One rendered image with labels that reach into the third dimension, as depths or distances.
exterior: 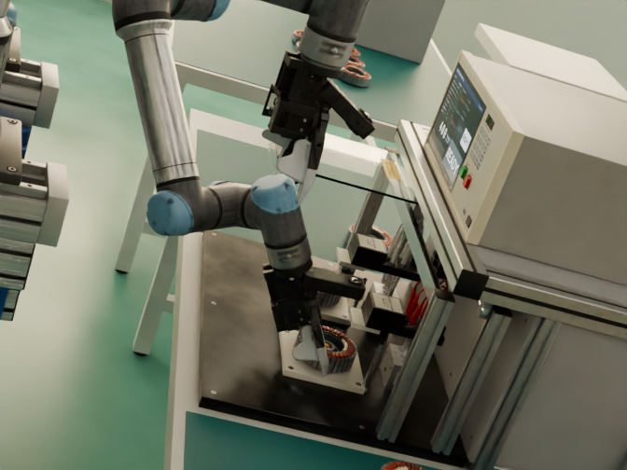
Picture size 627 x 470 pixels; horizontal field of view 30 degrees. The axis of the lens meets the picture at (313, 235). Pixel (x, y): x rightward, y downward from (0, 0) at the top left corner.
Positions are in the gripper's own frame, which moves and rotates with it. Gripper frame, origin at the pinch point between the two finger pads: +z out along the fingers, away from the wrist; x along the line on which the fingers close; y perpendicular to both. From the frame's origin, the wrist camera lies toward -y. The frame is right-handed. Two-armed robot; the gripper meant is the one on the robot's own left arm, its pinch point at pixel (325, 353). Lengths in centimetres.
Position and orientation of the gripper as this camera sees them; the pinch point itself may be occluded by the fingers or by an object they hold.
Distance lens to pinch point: 212.5
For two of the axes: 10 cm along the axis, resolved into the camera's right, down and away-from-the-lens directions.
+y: -9.8, 2.1, 0.2
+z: 2.0, 8.7, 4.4
